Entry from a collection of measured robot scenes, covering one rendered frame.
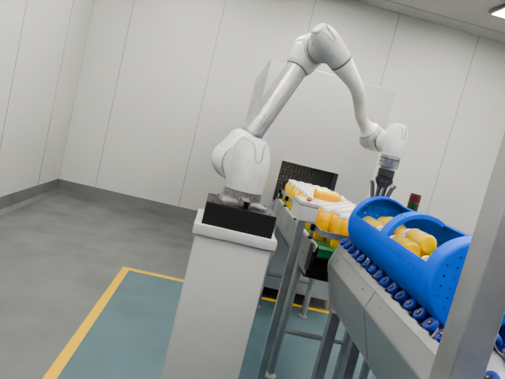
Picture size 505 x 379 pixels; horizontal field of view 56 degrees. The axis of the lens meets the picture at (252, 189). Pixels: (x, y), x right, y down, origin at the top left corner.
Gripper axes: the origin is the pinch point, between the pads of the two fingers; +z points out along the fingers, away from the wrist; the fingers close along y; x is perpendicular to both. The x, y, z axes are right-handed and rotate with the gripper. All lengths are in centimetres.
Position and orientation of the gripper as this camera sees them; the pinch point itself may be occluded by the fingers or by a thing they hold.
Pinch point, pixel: (375, 210)
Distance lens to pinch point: 230.4
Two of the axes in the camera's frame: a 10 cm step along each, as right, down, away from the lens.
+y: -9.7, -2.3, -1.0
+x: 0.7, 1.4, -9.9
